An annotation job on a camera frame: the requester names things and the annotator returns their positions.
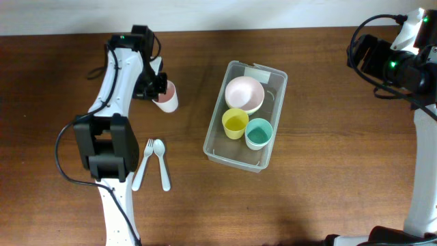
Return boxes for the pink plastic cup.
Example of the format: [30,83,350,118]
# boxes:
[152,80,179,113]

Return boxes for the yellow plastic cup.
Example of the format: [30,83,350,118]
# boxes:
[222,108,249,139]

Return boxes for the pink plastic bowl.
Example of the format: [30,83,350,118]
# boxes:
[225,76,265,101]

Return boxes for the green plastic cup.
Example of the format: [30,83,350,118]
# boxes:
[245,118,273,146]

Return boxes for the cream plastic cup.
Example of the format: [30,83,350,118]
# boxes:
[245,130,272,150]

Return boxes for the white plastic bowl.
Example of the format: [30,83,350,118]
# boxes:
[225,100,264,115]

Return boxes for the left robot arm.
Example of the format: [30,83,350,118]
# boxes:
[73,25,167,245]

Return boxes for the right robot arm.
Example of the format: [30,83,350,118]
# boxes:
[142,6,418,245]

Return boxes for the clear plastic container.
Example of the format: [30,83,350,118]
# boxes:
[203,61,288,173]

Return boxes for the white plastic spoon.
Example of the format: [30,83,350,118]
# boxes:
[153,139,171,191]

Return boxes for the white plastic fork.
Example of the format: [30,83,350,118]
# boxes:
[132,139,154,191]

